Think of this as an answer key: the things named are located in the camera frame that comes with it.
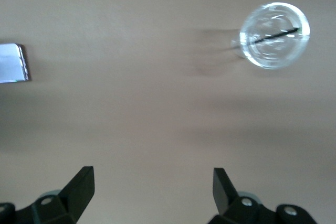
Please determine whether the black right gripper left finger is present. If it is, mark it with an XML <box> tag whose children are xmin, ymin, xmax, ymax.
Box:
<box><xmin>0</xmin><ymin>166</ymin><xmax>95</xmax><ymax>224</ymax></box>

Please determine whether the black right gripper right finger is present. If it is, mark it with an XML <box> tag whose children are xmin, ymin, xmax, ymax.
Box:
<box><xmin>208</xmin><ymin>167</ymin><xmax>316</xmax><ymax>224</ymax></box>

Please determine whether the clear plastic cup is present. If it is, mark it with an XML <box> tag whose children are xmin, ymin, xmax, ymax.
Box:
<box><xmin>230</xmin><ymin>2</ymin><xmax>311</xmax><ymax>70</ymax></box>

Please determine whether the black straw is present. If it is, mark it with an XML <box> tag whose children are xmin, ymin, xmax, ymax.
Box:
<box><xmin>253</xmin><ymin>26</ymin><xmax>300</xmax><ymax>44</ymax></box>

